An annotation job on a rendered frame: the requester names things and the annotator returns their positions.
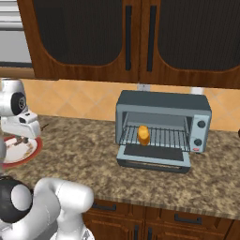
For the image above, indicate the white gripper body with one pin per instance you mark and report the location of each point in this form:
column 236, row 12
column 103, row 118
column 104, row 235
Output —
column 22, row 127

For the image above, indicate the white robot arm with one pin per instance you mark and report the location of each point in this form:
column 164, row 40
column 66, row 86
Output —
column 59, row 200

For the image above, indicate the brown kebab skewer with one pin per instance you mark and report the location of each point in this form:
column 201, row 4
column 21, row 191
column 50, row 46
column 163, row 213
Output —
column 19, row 140

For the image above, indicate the brown cupboard door dark panel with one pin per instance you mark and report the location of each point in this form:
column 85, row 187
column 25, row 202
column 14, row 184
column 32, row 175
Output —
column 200, row 37
column 78, row 34

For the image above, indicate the orange baguette bread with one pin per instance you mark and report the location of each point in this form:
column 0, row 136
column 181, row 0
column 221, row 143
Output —
column 144, row 135

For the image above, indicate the grey toaster oven door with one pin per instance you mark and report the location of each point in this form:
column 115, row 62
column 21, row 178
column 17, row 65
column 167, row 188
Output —
column 153, row 157

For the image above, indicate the brown wooden base cupboard door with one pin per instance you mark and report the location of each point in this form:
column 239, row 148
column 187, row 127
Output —
column 112, row 229
column 187, row 234

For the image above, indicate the grey toaster oven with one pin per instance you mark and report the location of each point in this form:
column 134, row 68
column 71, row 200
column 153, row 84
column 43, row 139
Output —
column 162, row 101

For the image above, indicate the metal toaster oven rack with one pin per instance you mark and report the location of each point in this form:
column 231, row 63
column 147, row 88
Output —
column 168, row 137

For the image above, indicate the black toaster oven knob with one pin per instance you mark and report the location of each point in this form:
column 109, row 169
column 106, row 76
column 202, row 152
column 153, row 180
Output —
column 201, row 124
column 198, row 142

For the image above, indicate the white plate with red rim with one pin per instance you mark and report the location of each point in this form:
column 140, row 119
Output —
column 28, row 153

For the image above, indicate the steel extractor hood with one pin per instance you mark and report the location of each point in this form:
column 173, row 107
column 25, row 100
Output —
column 12, row 40

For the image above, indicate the brown wooden drawer front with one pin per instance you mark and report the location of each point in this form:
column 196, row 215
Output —
column 215, row 220
column 131, row 208

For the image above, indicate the dark round object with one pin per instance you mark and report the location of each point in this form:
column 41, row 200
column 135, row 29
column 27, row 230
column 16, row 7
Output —
column 238, row 133

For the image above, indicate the white wall socket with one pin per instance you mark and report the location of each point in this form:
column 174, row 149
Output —
column 197, row 90
column 143, row 87

